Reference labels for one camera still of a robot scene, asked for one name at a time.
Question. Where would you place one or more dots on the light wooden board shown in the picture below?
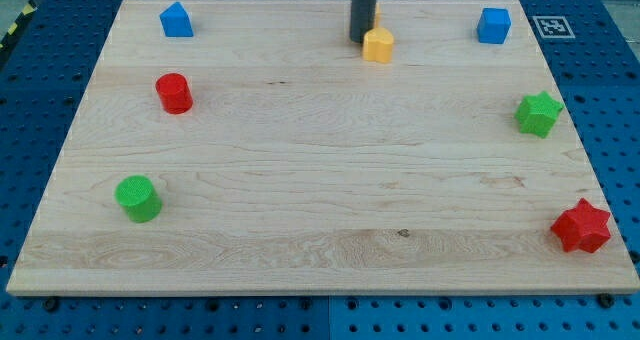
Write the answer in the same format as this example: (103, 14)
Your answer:
(302, 169)

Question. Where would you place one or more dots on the yellow heart block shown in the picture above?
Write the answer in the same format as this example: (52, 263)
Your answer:
(378, 45)

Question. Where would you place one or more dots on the red cylinder block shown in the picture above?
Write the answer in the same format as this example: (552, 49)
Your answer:
(174, 93)

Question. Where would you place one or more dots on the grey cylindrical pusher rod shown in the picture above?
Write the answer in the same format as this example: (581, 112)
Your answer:
(362, 19)

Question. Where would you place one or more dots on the green cylinder block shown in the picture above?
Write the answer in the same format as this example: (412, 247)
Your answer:
(137, 197)

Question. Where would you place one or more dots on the blue pentagon block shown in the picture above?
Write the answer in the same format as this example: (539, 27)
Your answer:
(175, 21)

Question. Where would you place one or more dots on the blue cube block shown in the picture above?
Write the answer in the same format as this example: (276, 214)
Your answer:
(493, 26)

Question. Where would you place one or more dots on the green star block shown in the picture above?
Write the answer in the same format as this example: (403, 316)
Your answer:
(537, 114)

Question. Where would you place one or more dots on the white fiducial marker tag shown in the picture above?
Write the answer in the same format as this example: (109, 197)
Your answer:
(553, 27)

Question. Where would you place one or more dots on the red star block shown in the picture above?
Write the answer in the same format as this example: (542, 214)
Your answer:
(583, 227)

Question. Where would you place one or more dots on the black bolt left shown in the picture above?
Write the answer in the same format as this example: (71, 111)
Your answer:
(51, 304)

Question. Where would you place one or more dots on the black bolt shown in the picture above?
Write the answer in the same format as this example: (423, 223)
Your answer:
(605, 300)
(51, 304)

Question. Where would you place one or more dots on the black bolt right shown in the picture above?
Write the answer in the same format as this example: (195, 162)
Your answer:
(605, 300)

